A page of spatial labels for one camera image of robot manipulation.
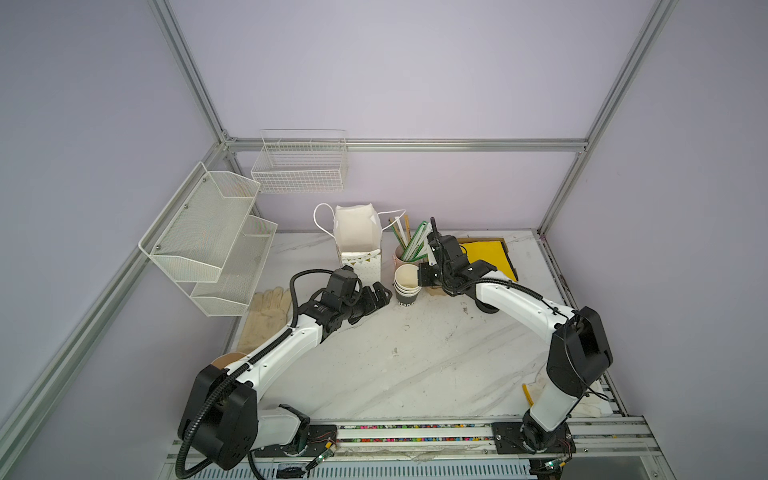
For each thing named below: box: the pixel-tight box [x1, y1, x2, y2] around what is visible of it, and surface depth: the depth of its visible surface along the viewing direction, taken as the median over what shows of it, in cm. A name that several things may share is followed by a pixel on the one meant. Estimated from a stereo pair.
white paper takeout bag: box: [313, 202, 407, 286], surface depth 94 cm
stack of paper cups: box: [393, 263, 422, 307], surface depth 89 cm
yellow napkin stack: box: [460, 241, 517, 282], surface depth 112 cm
